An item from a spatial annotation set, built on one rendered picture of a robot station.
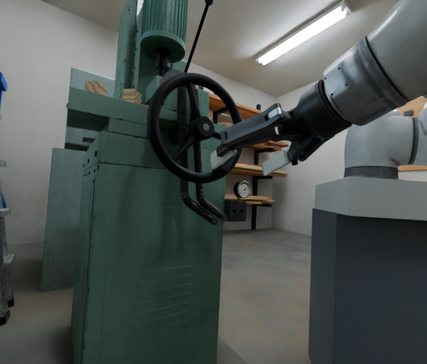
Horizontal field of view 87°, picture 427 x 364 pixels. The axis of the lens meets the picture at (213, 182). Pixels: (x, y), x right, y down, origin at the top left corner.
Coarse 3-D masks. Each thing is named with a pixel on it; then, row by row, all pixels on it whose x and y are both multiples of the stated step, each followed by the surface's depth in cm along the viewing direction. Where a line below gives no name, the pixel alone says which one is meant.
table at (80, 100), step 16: (80, 96) 60; (96, 96) 62; (80, 112) 61; (96, 112) 62; (112, 112) 64; (128, 112) 67; (144, 112) 69; (160, 112) 62; (176, 112) 65; (80, 128) 77; (96, 128) 76; (160, 128) 72; (176, 128) 71; (224, 128) 86
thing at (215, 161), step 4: (212, 152) 42; (216, 152) 41; (228, 152) 38; (232, 152) 37; (236, 152) 37; (212, 156) 42; (216, 156) 41; (224, 156) 39; (228, 156) 38; (232, 156) 38; (212, 160) 42; (216, 160) 41; (220, 160) 40; (224, 160) 39; (212, 164) 42; (216, 164) 41; (220, 164) 40; (212, 168) 42
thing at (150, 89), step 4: (156, 76) 84; (152, 80) 87; (156, 80) 84; (152, 84) 87; (156, 84) 84; (148, 88) 91; (152, 88) 87; (156, 88) 83; (148, 92) 91; (152, 92) 86; (148, 96) 91; (148, 100) 91; (148, 104) 95
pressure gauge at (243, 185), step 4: (236, 184) 83; (240, 184) 82; (244, 184) 83; (248, 184) 84; (236, 188) 82; (240, 188) 82; (244, 188) 83; (248, 188) 84; (236, 192) 82; (240, 192) 82; (244, 192) 83; (248, 192) 84; (240, 196) 82; (244, 196) 83; (240, 200) 84
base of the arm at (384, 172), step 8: (352, 168) 77; (360, 168) 75; (368, 168) 73; (376, 168) 72; (384, 168) 71; (392, 168) 72; (344, 176) 81; (352, 176) 76; (360, 176) 74; (368, 176) 72; (376, 176) 72; (384, 176) 71; (392, 176) 71
